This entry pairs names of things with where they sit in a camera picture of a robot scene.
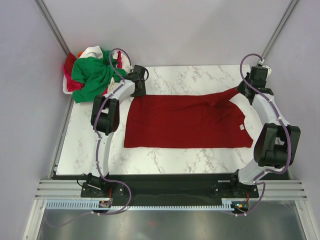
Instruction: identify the pink magenta t shirt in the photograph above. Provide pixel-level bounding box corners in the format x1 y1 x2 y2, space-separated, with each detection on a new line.
62 75 84 95

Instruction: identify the left aluminium frame post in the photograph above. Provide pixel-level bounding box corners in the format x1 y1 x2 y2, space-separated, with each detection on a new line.
34 0 70 55

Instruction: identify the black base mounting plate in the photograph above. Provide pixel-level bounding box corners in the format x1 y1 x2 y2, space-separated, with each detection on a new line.
91 173 259 206

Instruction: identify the aluminium frame post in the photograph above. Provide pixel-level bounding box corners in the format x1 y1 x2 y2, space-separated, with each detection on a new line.
34 0 70 55
257 0 300 66

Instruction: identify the dark red t shirt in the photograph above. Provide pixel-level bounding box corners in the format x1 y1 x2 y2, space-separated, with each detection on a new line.
124 88 253 149

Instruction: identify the green t shirt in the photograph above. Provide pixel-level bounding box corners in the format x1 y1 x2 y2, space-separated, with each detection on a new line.
71 49 129 104

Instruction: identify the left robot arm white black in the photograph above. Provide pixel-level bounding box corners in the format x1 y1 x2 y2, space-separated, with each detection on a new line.
81 65 149 198

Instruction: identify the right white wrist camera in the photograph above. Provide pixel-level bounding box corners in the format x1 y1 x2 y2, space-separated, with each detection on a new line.
258 59 272 77

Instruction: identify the cream white t shirt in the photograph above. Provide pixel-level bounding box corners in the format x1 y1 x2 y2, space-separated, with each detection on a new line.
61 46 133 99

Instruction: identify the right aluminium frame post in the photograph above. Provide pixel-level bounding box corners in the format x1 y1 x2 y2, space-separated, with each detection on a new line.
257 0 300 66

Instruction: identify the white slotted cable duct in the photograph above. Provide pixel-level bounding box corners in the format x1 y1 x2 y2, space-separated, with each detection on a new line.
45 199 250 212

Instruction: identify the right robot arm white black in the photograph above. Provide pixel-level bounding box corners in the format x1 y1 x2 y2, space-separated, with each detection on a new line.
229 65 301 197

